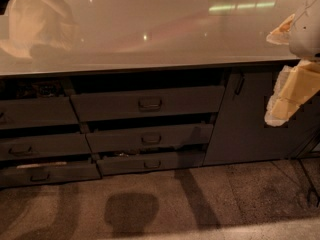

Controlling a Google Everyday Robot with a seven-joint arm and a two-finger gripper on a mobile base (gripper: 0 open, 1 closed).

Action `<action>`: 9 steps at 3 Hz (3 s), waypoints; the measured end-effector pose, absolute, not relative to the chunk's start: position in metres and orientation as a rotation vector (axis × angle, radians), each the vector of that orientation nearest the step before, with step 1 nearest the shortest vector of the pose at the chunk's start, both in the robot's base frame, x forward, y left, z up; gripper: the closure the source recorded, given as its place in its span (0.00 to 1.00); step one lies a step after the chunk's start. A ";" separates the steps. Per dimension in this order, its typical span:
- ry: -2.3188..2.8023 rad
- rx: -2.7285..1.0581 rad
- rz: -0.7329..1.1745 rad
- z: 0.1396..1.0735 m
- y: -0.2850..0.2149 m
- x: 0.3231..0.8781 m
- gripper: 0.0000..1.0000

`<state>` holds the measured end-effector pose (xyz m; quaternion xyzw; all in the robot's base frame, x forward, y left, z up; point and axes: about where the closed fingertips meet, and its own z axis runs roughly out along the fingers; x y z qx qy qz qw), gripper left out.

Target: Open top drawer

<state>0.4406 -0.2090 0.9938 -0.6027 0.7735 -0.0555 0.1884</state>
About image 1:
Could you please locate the dark grey cabinet door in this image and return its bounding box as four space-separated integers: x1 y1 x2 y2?
204 66 320 165

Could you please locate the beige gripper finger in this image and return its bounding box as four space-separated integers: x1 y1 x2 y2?
264 60 320 127
266 14 295 45

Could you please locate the grey counter cabinet frame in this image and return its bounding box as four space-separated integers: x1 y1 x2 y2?
0 63 319 179

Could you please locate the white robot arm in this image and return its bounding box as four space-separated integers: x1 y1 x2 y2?
264 0 320 127

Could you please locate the dark grey drawer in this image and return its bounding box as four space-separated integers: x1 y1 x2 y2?
97 150 205 176
86 123 213 153
0 161 100 188
0 133 90 161
71 86 225 122
0 97 77 129

